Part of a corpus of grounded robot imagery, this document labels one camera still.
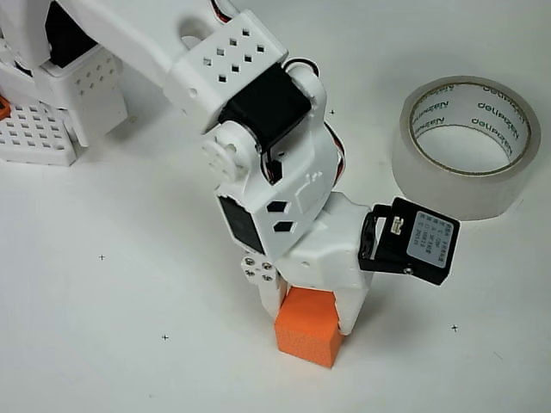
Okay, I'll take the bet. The orange foam cube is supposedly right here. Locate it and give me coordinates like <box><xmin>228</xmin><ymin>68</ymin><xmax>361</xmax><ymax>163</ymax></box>
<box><xmin>274</xmin><ymin>287</ymin><xmax>344</xmax><ymax>369</ymax></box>

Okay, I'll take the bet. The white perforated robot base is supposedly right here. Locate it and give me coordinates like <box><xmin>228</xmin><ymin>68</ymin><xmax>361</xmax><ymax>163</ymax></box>
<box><xmin>0</xmin><ymin>101</ymin><xmax>79</xmax><ymax>167</ymax></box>

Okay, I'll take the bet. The clear packing tape roll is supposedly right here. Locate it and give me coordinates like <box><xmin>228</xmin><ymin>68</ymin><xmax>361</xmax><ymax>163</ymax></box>
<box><xmin>391</xmin><ymin>75</ymin><xmax>543</xmax><ymax>222</ymax></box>

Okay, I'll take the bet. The red black servo cable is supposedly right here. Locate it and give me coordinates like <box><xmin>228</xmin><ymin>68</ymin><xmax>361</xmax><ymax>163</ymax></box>
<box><xmin>322</xmin><ymin>122</ymin><xmax>348</xmax><ymax>190</ymax></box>

